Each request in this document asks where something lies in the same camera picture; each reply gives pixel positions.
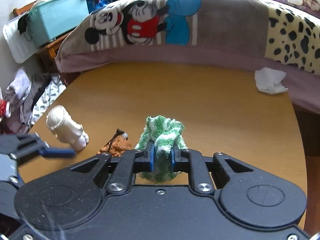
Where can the teal plastic storage box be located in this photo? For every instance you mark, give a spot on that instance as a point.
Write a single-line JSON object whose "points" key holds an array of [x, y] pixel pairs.
{"points": [[48, 20]]}

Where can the orange carved toad figurine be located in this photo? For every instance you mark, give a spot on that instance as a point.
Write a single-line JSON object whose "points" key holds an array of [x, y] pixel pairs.
{"points": [[117, 145]]}

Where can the Mickey Mouse blanket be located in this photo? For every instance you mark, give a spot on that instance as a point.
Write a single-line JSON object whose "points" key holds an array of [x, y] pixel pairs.
{"points": [[200, 27]]}

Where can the purple bed sheet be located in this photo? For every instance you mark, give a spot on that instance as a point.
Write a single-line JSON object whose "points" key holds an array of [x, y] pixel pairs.
{"points": [[225, 62]]}

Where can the pile of clothes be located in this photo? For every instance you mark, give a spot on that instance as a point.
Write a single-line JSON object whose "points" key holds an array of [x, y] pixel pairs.
{"points": [[29, 97]]}

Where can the green white fluffy cloth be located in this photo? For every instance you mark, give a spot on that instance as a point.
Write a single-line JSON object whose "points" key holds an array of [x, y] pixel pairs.
{"points": [[165, 133]]}

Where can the wooden side table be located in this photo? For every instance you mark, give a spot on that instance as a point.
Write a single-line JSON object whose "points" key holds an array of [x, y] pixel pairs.
{"points": [[47, 53]]}

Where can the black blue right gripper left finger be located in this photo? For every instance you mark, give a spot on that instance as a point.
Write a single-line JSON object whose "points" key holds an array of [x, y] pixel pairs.
{"points": [[145, 159]]}

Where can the crumpled white tissue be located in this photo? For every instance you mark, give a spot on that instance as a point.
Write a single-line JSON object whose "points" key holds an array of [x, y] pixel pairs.
{"points": [[269, 80]]}

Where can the white ceramic figurine container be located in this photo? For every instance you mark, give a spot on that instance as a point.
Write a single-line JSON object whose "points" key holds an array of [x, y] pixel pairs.
{"points": [[65, 129]]}

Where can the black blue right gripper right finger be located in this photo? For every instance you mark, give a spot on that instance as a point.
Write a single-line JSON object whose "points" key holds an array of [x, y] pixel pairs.
{"points": [[179, 159]]}

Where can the red patterned cloth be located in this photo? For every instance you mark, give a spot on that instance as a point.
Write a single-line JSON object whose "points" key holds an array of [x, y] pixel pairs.
{"points": [[5, 110]]}

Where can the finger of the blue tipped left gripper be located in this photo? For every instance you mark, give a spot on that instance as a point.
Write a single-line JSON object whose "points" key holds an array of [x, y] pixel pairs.
{"points": [[57, 153]]}

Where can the white plastic lid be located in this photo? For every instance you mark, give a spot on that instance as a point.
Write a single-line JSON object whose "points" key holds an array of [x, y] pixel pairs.
{"points": [[22, 46]]}

